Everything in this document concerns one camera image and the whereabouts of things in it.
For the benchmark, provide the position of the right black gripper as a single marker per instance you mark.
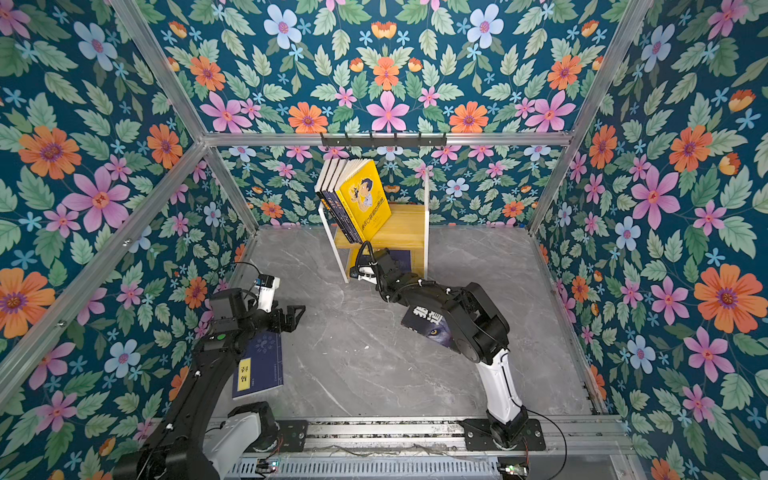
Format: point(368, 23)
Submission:
point(377, 271)

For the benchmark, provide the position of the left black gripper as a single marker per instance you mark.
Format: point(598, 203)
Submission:
point(290, 321)

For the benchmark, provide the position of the navy book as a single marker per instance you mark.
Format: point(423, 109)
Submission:
point(403, 258)
point(261, 367)

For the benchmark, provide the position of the dark wolf cover book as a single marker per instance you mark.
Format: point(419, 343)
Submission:
point(429, 324)

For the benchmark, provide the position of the purple old man book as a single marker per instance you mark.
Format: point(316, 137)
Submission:
point(339, 192)
point(332, 175)

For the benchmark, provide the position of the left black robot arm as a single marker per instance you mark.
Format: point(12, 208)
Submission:
point(183, 445)

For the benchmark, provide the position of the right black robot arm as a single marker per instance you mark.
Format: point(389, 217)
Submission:
point(478, 329)

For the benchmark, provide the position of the white wooden book shelf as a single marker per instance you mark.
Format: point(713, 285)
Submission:
point(407, 229)

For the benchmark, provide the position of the black book gold title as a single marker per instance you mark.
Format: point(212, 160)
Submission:
point(321, 180)

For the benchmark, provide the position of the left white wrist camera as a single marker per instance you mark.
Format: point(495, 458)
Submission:
point(265, 289)

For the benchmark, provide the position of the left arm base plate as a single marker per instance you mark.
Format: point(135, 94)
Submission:
point(282, 436)

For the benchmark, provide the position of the black wall hook rail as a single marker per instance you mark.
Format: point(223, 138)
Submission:
point(370, 140)

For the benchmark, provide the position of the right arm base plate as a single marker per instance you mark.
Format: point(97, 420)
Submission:
point(483, 435)

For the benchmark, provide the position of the aluminium front rail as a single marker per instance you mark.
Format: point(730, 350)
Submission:
point(577, 447)

